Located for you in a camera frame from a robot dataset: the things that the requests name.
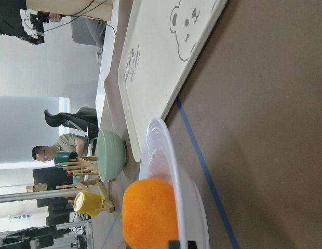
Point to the wooden dish rack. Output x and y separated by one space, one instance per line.
86 168

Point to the orange fruit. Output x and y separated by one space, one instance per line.
149 214

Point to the yellow cup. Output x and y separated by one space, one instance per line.
88 203

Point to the green bowl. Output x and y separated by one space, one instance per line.
111 155

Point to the seated person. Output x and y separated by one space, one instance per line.
66 142

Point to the black office chair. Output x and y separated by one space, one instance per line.
84 120

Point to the cream bear tray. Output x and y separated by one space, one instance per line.
162 43

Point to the white round plate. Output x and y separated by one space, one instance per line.
158 160

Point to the dark green cup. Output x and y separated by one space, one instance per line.
64 156

